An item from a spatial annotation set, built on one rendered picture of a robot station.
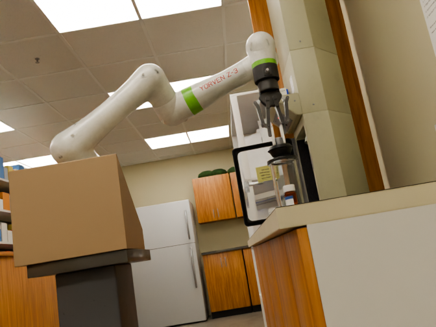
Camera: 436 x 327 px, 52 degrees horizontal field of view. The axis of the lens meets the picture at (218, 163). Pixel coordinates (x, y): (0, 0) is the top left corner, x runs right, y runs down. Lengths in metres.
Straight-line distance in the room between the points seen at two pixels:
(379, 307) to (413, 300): 0.06
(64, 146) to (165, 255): 5.28
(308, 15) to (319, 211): 1.46
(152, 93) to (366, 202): 1.09
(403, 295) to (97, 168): 0.98
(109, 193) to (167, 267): 5.41
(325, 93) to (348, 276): 1.29
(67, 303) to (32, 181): 0.40
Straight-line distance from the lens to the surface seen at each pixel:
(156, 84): 1.73
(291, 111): 1.97
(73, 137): 1.66
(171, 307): 6.84
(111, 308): 1.51
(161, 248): 6.82
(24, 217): 1.53
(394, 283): 0.86
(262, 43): 1.66
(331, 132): 1.97
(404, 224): 0.87
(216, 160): 7.58
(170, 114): 1.79
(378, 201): 0.86
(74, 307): 1.55
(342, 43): 2.55
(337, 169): 1.93
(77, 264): 1.47
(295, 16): 2.15
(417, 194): 0.88
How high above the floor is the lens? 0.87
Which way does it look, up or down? 12 degrees up
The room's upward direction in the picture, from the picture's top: 9 degrees counter-clockwise
